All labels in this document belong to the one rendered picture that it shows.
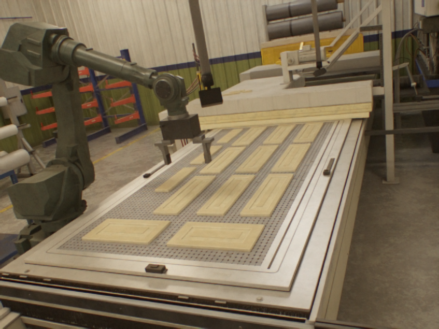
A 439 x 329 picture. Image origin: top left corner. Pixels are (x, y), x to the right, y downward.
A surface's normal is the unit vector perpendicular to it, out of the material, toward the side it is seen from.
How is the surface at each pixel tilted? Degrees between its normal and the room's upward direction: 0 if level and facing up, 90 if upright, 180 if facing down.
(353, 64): 90
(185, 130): 90
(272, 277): 0
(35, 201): 90
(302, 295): 0
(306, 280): 0
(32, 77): 90
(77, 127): 100
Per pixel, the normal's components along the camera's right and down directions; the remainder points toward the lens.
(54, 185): 0.92, -0.02
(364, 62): -0.37, 0.37
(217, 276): -0.16, -0.93
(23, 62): 0.66, -0.56
